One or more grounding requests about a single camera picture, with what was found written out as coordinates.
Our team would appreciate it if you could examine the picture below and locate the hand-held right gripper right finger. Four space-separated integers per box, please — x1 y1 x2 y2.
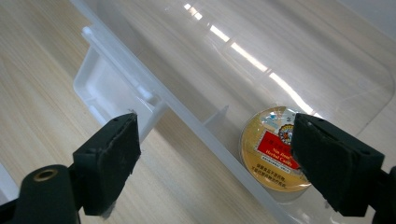
290 112 386 217

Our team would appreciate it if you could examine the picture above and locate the round gold tin red label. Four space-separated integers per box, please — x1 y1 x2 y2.
239 105 312 193

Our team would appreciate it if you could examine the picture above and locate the clear plastic storage box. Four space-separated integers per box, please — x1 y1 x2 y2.
69 0 396 224

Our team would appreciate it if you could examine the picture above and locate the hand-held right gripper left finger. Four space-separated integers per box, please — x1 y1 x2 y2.
68 112 142 217

